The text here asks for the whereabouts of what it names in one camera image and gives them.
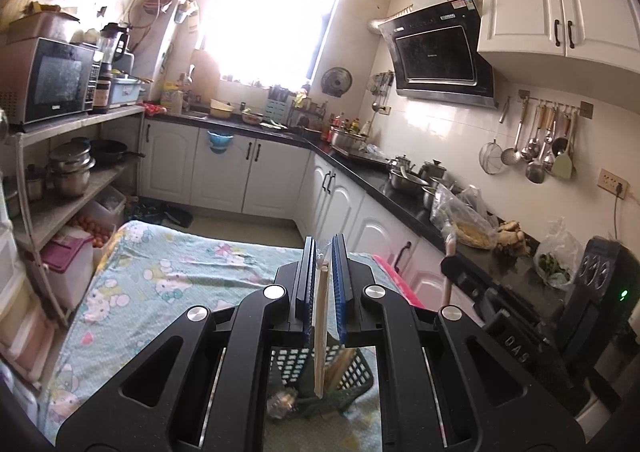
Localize brown box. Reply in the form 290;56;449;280
5;11;81;44

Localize round wall fan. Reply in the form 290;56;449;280
320;67;354;98

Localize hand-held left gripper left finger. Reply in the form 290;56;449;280
55;235;318;452

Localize ginger roots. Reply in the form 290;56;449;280
494;219;531;258

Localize black blender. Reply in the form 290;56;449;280
93;22;131;114

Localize blue hanging bowl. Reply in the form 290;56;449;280
207;130;236;153

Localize white cabinets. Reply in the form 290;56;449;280
137;116;482;319
477;0;640;69

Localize blue knife block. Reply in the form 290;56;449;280
264;86;291;127

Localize light blue lidded container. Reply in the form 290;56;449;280
107;74;141;109

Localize metal shelf rack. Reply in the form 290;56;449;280
0;104;146;329

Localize green plastic utensil basket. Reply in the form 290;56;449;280
264;346;377;429

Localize row of hanging kitchen utensils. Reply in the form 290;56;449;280
479;89;594;186

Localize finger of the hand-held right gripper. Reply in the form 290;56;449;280
440;255;502;315

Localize yellow container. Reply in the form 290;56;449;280
159;82;184;114

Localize plastic bag with greens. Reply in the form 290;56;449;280
532;217;586;289

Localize group of wooden chopsticks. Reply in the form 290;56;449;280
325;346;359;396

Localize plastic bag with food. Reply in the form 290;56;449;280
429;184;501;251

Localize small lidded steel pot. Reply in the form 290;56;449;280
24;164;46;201

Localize box of eggs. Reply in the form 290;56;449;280
69;211;119;251

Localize black frying pan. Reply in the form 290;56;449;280
90;139;146;164

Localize teal printed blanket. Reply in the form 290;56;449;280
39;219;397;452

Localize steel pot with lid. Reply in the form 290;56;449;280
329;127;369;151

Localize black range hood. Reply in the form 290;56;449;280
377;0;501;109

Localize wall power socket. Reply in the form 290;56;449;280
599;168;630;196

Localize small hanging utensils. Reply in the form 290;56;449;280
369;72;396;114

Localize clear plastic wrapper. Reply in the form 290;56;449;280
266;386;302;419

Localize condiment bottles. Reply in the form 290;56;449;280
324;112;362;133

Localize black microwave oven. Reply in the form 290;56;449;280
0;36;99;126

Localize pale cutting board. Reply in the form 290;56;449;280
192;49;221;101

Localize plastic drawer unit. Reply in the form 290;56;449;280
0;192;57;385

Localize pink lidded storage box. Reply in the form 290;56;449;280
39;235;94;304

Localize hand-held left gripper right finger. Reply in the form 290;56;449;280
331;232;587;452

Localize single pale chopstick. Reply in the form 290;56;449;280
312;255;331;401

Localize white upper cabinets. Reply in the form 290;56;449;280
477;0;640;69

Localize kitchen window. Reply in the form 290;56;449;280
199;0;349;89

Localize white lower cabinets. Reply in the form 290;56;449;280
137;116;482;319

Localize stacked steel pots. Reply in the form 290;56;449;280
47;139;96;198

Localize dark bag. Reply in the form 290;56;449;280
124;201;194;229

